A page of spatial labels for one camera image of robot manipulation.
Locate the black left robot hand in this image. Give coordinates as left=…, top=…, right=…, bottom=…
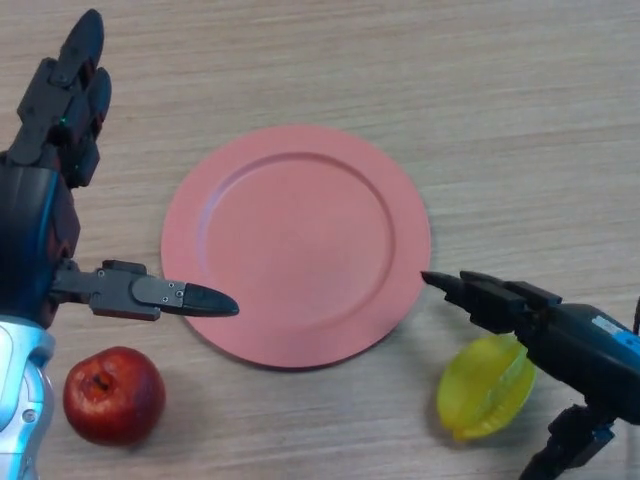
left=0, top=8, right=240, bottom=331

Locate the red apple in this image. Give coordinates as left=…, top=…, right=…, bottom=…
left=62, top=346, right=167, bottom=447

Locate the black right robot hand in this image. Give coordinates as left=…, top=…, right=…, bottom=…
left=419, top=269, right=640, bottom=480

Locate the pink round plate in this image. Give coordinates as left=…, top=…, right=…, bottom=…
left=160, top=124, right=432, bottom=371

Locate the yellow starfruit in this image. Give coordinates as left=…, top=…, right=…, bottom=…
left=435, top=333, right=537, bottom=441

